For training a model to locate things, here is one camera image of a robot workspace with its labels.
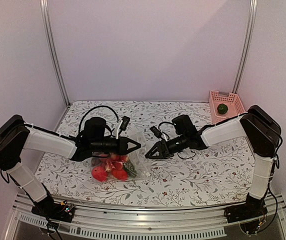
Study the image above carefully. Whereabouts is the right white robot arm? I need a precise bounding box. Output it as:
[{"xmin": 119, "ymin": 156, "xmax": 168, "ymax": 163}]
[{"xmin": 145, "ymin": 105, "xmax": 283, "ymax": 218}]

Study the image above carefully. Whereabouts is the red orange fake mango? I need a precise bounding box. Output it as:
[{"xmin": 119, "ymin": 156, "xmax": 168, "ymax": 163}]
[{"xmin": 111, "ymin": 169, "xmax": 128, "ymax": 181}]

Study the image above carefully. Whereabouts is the red fake apple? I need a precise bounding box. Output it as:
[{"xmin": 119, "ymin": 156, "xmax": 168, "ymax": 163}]
[{"xmin": 91, "ymin": 165, "xmax": 108, "ymax": 182}]

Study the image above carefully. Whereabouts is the clear zip top bag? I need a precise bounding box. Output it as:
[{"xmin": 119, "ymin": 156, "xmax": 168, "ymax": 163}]
[{"xmin": 91, "ymin": 131, "xmax": 152, "ymax": 183}]

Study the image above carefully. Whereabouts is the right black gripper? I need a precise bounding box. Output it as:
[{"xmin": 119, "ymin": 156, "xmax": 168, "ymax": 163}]
[{"xmin": 145, "ymin": 134, "xmax": 188, "ymax": 160}]

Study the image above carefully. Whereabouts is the floral table mat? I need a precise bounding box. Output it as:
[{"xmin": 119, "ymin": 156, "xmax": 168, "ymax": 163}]
[{"xmin": 32, "ymin": 100, "xmax": 269, "ymax": 208}]

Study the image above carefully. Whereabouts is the left aluminium frame post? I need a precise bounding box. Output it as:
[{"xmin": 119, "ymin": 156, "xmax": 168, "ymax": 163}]
[{"xmin": 39, "ymin": 0, "xmax": 71, "ymax": 107}]

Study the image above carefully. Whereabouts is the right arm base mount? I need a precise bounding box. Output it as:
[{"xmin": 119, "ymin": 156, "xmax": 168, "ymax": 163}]
[{"xmin": 224, "ymin": 194, "xmax": 268, "ymax": 235}]

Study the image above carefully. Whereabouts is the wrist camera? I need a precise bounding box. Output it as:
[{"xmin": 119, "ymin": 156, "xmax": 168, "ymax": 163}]
[
  {"xmin": 150, "ymin": 114, "xmax": 198, "ymax": 141},
  {"xmin": 82, "ymin": 116, "xmax": 130, "ymax": 140}
]

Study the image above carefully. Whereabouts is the right aluminium frame post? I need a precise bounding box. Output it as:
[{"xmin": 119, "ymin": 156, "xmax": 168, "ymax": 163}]
[{"xmin": 232, "ymin": 0, "xmax": 258, "ymax": 94}]

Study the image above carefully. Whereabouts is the left black looping cable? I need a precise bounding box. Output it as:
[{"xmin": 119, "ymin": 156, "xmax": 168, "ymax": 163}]
[{"xmin": 79, "ymin": 105, "xmax": 120, "ymax": 136}]

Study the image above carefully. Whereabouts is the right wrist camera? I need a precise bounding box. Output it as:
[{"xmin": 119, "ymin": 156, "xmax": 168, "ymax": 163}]
[{"xmin": 150, "ymin": 114, "xmax": 198, "ymax": 141}]

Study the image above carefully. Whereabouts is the aluminium frame post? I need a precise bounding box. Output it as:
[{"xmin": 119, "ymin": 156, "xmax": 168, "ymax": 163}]
[
  {"xmin": 232, "ymin": 0, "xmax": 258, "ymax": 94},
  {"xmin": 39, "ymin": 0, "xmax": 71, "ymax": 107}
]

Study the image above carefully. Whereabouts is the pink plastic basket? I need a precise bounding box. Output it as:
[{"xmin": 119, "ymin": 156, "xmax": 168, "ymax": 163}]
[{"xmin": 209, "ymin": 90, "xmax": 246, "ymax": 124}]

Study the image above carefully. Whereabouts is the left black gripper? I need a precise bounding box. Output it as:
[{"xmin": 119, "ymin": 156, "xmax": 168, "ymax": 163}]
[{"xmin": 91, "ymin": 136, "xmax": 142, "ymax": 156}]

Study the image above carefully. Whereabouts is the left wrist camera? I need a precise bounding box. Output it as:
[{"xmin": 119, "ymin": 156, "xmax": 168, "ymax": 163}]
[{"xmin": 82, "ymin": 116, "xmax": 130, "ymax": 140}]

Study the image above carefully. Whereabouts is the green fake pepper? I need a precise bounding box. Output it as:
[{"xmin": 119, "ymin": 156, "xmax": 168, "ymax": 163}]
[{"xmin": 216, "ymin": 103, "xmax": 229, "ymax": 115}]

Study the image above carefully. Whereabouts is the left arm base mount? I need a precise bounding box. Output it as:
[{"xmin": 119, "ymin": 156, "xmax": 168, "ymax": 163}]
[{"xmin": 31, "ymin": 197, "xmax": 76, "ymax": 223}]

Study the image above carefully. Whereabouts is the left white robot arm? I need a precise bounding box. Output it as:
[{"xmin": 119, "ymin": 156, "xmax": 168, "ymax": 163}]
[{"xmin": 0, "ymin": 114, "xmax": 141, "ymax": 217}]

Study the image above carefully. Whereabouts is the aluminium front rail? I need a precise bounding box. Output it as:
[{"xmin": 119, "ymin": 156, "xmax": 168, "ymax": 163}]
[{"xmin": 3, "ymin": 193, "xmax": 286, "ymax": 240}]

